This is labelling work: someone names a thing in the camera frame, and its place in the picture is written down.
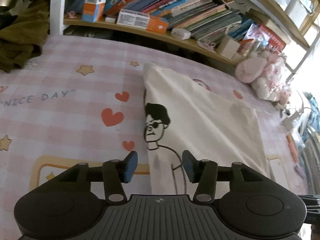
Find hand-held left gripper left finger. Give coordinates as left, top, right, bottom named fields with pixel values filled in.
left=51, top=151, right=139, bottom=203

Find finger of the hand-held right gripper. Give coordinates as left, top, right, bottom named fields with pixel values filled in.
left=299, top=194, right=320, bottom=225

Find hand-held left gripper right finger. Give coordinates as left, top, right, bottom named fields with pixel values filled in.
left=182, top=150, right=270, bottom=203

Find beige T-shirt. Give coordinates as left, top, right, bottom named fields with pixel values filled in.
left=142, top=62, right=272, bottom=196

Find orange highlighter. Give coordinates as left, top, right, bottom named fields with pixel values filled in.
left=286, top=133, right=300, bottom=163

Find pink printed desk mat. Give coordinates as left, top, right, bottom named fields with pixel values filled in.
left=0, top=34, right=311, bottom=240

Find white pink plush rabbit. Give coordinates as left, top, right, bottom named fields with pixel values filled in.
left=235, top=51, right=293, bottom=102

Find pink scissors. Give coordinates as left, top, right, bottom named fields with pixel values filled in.
left=197, top=40, right=217, bottom=53

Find small cardboard box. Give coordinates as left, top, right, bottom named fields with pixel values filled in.
left=216, top=35, right=242, bottom=60

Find small white box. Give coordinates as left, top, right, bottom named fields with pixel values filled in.
left=171, top=27, right=192, bottom=40

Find flat orange white box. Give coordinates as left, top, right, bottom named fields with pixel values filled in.
left=117, top=9, right=170, bottom=35

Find thick red book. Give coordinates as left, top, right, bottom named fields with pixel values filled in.
left=258, top=23, right=287, bottom=52

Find row of books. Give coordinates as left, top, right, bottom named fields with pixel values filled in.
left=104, top=0, right=258, bottom=41

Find olive green jacket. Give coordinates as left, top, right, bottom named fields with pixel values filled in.
left=0, top=5, right=50, bottom=73

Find tall orange white box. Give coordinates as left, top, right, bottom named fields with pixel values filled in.
left=82, top=0, right=111, bottom=23

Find white bookshelf frame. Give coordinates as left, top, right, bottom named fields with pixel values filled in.
left=50, top=0, right=320, bottom=81

